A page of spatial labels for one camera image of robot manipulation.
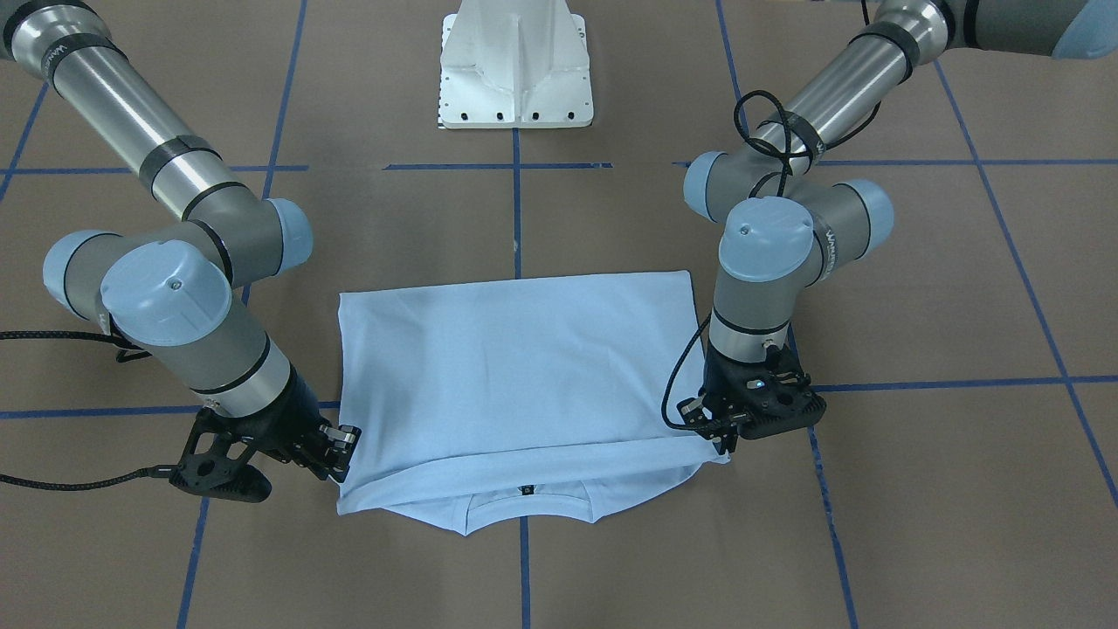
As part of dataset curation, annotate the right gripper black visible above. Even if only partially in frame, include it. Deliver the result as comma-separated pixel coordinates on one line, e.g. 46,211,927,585
249,371,361,483

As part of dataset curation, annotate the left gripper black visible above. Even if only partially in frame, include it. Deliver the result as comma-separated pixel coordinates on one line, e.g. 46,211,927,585
676,345,751,438

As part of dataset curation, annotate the light blue t-shirt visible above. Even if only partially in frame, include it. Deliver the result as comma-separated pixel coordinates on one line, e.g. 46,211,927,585
337,271,729,535

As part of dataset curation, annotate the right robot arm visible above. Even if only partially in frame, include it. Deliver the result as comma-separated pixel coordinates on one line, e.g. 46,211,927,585
3,1,360,501

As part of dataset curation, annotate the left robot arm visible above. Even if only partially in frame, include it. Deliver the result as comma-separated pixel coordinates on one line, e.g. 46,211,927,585
678,1,1115,452

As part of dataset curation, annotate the brown paper table cover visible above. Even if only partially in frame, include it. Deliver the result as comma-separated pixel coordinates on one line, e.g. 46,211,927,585
3,1,1117,628

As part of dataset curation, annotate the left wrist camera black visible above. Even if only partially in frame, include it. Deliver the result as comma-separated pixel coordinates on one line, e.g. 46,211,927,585
735,345,827,439

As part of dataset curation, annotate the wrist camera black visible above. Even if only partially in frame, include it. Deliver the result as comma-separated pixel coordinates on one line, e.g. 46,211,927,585
169,407,272,504
735,345,827,439

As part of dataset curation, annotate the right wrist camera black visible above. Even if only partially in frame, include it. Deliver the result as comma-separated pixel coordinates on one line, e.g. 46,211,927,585
169,407,272,504

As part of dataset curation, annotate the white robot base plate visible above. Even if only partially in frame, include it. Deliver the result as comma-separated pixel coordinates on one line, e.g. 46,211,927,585
437,1,595,130

